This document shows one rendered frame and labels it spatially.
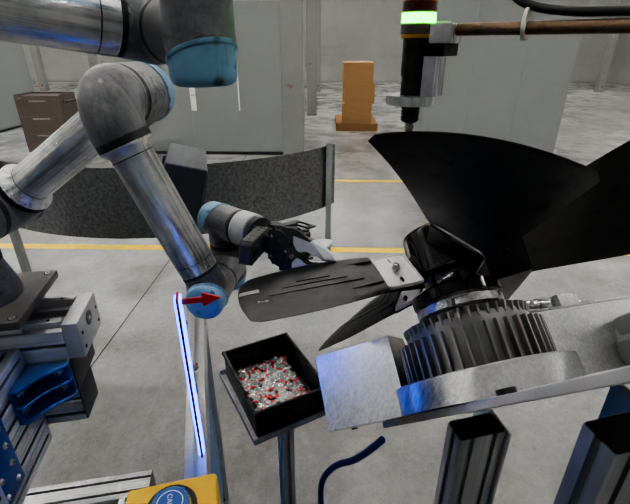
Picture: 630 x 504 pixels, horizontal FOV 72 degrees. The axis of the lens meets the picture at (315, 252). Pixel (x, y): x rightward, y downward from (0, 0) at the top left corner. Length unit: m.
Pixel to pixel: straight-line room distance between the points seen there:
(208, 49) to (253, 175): 2.03
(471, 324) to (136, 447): 1.71
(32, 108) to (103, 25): 6.91
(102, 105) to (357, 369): 0.61
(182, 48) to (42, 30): 0.16
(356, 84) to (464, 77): 2.52
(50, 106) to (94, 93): 6.54
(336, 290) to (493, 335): 0.23
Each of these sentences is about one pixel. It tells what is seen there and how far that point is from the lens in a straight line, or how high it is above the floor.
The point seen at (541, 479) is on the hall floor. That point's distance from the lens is 2.09.
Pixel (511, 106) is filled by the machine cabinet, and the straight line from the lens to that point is 7.07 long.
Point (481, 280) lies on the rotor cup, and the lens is 0.71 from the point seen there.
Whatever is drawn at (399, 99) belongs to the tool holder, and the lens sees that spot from 0.62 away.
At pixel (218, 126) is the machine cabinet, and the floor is 0.42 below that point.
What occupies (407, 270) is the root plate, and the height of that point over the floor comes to 1.19.
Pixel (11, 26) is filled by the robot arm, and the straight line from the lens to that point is 0.58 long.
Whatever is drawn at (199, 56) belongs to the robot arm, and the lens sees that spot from 0.49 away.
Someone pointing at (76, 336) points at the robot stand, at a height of 0.96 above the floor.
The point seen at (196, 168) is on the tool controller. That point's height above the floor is 1.23.
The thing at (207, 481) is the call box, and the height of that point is 1.07.
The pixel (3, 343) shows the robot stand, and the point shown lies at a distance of 1.13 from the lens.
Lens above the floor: 1.53
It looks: 26 degrees down
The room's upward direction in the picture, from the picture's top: straight up
